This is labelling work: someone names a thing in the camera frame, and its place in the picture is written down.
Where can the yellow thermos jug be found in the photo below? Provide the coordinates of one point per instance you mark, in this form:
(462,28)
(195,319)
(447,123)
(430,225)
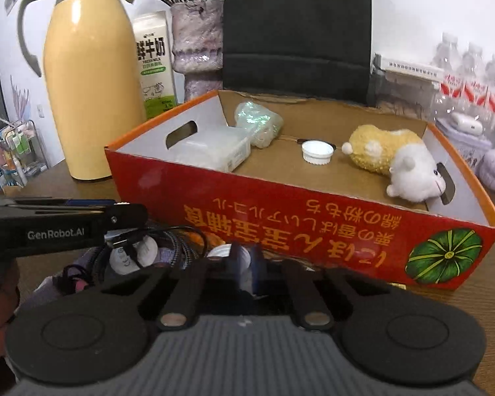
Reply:
(90,90)

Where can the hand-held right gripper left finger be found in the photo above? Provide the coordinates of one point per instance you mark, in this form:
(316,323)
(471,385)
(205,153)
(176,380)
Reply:
(238,262)

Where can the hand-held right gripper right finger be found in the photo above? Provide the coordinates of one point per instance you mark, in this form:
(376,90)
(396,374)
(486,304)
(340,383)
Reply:
(259,264)

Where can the white green milk carton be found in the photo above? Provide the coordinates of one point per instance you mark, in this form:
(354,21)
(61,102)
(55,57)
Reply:
(154,70)

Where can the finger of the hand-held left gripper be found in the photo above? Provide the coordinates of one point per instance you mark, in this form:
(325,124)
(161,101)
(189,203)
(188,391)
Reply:
(86,203)
(126,214)

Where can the purple cloth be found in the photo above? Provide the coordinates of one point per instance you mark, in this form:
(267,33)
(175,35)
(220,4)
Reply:
(45,291)

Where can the purple flower wall sticker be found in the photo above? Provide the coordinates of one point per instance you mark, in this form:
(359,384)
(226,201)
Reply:
(21,99)

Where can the iridescent plastic bag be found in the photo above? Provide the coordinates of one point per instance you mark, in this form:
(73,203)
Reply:
(258,123)

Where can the purple textured vase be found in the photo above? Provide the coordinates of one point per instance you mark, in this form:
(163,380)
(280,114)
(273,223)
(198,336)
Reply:
(198,49)

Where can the black paper bag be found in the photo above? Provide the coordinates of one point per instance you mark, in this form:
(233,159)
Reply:
(297,29)

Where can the small white device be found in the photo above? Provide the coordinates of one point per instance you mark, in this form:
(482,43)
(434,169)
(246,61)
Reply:
(466,121)

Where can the clear plastic box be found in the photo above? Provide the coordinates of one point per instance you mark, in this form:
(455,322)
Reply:
(214,148)

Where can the yellow white hamster plush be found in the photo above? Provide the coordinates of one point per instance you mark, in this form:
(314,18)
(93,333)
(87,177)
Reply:
(387,152)

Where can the purple patterned container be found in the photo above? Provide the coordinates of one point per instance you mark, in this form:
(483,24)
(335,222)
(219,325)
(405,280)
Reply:
(462,148)

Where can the red cardboard box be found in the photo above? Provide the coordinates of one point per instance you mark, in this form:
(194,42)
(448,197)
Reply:
(272,214)

